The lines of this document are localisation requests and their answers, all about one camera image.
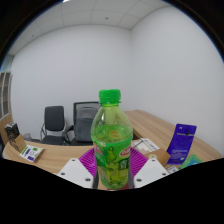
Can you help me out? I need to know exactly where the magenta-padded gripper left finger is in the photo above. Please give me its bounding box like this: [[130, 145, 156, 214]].
[[57, 147, 100, 190]]

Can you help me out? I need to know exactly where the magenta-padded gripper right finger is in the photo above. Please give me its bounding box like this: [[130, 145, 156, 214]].
[[128, 147, 170, 190]]

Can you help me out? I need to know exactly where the green drink bottle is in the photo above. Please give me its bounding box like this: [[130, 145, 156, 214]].
[[90, 88, 134, 191]]

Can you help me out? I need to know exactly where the tan labelled packet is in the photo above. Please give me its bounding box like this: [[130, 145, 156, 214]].
[[167, 164, 181, 175]]

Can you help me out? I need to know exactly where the green flat packet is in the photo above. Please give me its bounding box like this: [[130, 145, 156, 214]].
[[179, 153, 204, 170]]

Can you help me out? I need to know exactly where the purple standing pouch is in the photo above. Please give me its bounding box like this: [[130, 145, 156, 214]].
[[166, 123, 198, 166]]

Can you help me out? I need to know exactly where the white printed leaflet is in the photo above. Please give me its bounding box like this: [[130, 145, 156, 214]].
[[18, 144, 45, 163]]

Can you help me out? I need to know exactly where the black mesh office chair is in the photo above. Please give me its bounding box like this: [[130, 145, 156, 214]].
[[63, 101, 101, 146]]

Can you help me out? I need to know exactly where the dark padded office chair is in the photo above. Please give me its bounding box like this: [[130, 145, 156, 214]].
[[40, 105, 67, 145]]

